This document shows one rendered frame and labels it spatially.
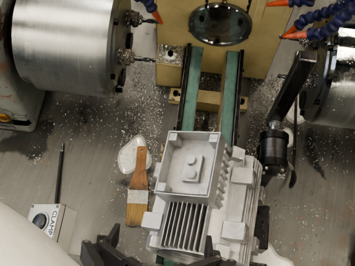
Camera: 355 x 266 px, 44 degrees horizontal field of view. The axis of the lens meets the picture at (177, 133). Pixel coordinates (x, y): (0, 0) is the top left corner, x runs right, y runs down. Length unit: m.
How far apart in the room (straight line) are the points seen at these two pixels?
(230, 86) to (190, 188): 0.38
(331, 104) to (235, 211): 0.29
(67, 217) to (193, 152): 0.25
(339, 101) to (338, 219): 0.35
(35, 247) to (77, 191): 0.78
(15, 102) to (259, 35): 0.58
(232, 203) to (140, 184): 0.35
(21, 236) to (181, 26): 0.82
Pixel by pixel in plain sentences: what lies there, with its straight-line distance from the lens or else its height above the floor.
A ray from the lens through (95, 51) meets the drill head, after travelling 0.87.
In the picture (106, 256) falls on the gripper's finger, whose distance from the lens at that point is 0.58.
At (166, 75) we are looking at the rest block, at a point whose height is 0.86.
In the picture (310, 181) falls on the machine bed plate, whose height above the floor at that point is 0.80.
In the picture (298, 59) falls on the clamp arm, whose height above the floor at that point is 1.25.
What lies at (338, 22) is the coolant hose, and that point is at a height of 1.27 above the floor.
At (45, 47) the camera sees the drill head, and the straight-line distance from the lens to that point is 0.90.
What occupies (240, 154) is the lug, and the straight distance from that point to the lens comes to 0.80.
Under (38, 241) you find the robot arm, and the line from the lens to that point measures 0.33.
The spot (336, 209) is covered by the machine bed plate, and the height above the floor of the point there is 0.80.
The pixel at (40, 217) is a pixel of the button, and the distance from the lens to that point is 0.81.
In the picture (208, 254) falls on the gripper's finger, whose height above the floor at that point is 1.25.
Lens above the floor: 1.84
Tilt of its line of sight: 66 degrees down
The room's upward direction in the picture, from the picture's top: 4 degrees clockwise
